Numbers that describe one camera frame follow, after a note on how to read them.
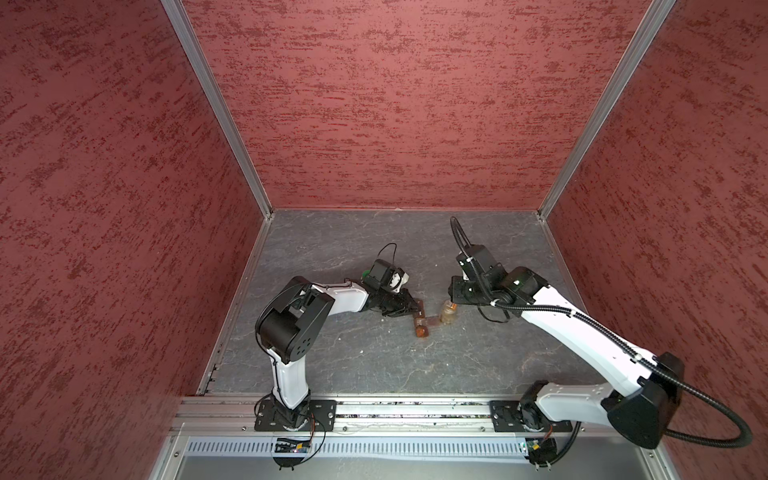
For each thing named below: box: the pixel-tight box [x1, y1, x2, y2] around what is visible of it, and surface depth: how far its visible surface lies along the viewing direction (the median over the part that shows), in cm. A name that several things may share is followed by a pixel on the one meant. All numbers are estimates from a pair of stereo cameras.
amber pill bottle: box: [441, 300, 458, 325], surface depth 87 cm
